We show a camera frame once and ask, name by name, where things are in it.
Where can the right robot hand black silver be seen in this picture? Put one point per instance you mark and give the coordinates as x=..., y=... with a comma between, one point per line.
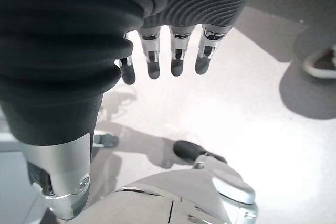
x=65, y=51

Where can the black robot foot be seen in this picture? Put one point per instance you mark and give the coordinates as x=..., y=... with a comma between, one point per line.
x=105, y=140
x=187, y=149

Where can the person's dark shoe white sole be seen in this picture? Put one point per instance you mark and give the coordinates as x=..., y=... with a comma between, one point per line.
x=324, y=64

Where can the silver robot leg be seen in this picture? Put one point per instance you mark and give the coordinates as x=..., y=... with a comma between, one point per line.
x=157, y=197

